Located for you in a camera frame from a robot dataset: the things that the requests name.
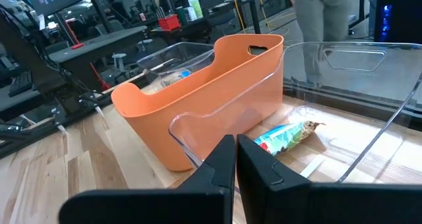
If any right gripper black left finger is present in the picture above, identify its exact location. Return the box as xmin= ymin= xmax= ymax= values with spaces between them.
xmin=59 ymin=134 xmax=237 ymax=224

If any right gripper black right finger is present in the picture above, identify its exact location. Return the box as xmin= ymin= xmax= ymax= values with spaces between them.
xmin=237 ymin=134 xmax=422 ymax=224

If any chocolate chip granola bar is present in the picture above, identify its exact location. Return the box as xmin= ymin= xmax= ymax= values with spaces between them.
xmin=253 ymin=120 xmax=326 ymax=156

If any dark blue granola bar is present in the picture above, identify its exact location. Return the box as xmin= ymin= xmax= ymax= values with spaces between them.
xmin=161 ymin=69 xmax=192 ymax=87

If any orange plastic bin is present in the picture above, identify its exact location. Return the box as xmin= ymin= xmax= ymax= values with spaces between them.
xmin=111 ymin=33 xmax=285 ymax=171

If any wide clear plastic bin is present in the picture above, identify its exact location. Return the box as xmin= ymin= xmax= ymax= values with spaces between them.
xmin=136 ymin=42 xmax=215 ymax=95

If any red stick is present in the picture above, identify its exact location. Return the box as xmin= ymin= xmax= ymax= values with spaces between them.
xmin=88 ymin=62 xmax=111 ymax=92

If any white stool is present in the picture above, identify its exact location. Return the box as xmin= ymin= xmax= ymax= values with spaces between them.
xmin=111 ymin=52 xmax=128 ymax=74

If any red plastic box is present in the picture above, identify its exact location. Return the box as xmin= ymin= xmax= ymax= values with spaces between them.
xmin=158 ymin=14 xmax=181 ymax=32

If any black desk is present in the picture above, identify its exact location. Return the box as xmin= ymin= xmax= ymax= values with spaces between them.
xmin=150 ymin=0 xmax=261 ymax=43

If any dark green can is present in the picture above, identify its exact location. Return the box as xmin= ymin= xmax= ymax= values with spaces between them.
xmin=174 ymin=6 xmax=189 ymax=26

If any person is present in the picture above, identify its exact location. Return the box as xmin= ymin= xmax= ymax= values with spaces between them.
xmin=285 ymin=0 xmax=353 ymax=86

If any gray desk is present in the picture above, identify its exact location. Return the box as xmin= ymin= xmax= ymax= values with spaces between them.
xmin=48 ymin=25 xmax=148 ymax=74

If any green and white bottle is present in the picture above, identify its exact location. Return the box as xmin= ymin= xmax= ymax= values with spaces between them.
xmin=187 ymin=0 xmax=204 ymax=19

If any computer tower with blue light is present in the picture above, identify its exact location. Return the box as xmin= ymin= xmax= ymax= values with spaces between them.
xmin=374 ymin=0 xmax=422 ymax=43

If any black keyboard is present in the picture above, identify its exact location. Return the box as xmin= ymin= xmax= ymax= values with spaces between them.
xmin=8 ymin=70 xmax=34 ymax=98

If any black clamp bracket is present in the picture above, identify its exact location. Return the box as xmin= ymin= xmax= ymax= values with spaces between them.
xmin=51 ymin=103 xmax=69 ymax=136
xmin=78 ymin=91 xmax=106 ymax=120

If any clear plastic bin with handle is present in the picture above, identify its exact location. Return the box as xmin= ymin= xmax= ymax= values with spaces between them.
xmin=167 ymin=41 xmax=422 ymax=185

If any black table frame rail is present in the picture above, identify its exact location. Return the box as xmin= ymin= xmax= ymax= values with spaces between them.
xmin=0 ymin=82 xmax=149 ymax=159

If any yellow cable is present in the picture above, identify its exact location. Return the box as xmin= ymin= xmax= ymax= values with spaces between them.
xmin=250 ymin=0 xmax=271 ymax=30
xmin=230 ymin=0 xmax=247 ymax=34

